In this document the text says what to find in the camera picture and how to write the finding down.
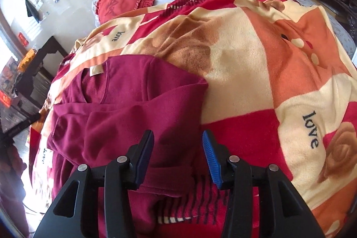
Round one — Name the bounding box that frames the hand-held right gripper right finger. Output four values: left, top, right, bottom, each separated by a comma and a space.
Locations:
202, 130, 326, 238

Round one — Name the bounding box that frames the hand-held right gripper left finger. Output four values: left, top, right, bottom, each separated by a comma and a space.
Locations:
33, 130, 155, 238

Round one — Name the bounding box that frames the maroon long-sleeve shirt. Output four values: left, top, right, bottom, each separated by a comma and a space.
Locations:
46, 55, 210, 238

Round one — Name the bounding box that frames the red orange printed blanket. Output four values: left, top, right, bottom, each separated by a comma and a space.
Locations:
28, 0, 357, 238

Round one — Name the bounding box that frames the dark wooden side table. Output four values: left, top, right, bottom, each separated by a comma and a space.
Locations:
14, 36, 69, 107

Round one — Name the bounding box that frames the orange mesh object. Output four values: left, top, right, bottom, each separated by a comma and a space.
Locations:
17, 48, 38, 72

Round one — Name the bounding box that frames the small red heart pillow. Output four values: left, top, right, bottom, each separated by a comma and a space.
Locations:
96, 0, 156, 24

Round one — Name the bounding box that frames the black cloth on wall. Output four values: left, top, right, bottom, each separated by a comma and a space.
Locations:
25, 0, 40, 23

